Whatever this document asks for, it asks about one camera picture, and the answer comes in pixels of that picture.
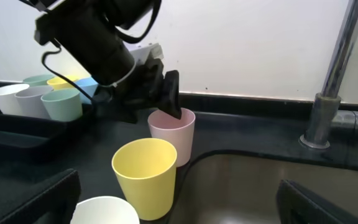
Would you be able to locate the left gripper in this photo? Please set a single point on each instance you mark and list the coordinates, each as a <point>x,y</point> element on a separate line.
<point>138,90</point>

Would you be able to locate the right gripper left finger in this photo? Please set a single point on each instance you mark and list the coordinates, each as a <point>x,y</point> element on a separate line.
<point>51,199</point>

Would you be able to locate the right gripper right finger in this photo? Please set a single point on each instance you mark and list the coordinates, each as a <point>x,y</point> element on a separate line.
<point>303,208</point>

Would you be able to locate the pink cup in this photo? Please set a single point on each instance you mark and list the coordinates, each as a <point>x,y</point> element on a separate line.
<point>174,140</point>

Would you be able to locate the white cup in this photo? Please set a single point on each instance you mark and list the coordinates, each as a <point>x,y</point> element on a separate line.
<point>104,213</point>
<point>6,101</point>

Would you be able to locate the yellow cup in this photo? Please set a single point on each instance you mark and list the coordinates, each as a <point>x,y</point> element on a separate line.
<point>148,189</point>
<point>59,83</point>

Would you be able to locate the steel sink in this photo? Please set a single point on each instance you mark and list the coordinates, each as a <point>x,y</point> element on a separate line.
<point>244,193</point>

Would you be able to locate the black tray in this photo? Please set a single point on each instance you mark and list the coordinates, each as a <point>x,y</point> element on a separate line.
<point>17,140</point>

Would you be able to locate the blue cup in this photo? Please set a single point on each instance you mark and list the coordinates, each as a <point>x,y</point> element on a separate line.
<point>89,88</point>

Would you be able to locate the green cup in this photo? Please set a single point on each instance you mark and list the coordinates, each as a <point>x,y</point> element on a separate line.
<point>64,107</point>
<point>37,80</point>

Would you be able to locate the steel tap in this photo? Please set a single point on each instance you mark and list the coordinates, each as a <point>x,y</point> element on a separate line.
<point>325,115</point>

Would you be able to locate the grey cup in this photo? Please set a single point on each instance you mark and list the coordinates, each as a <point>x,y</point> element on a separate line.
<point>31,104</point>

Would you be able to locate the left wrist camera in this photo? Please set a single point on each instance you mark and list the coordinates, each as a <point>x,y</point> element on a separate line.
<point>143,54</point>

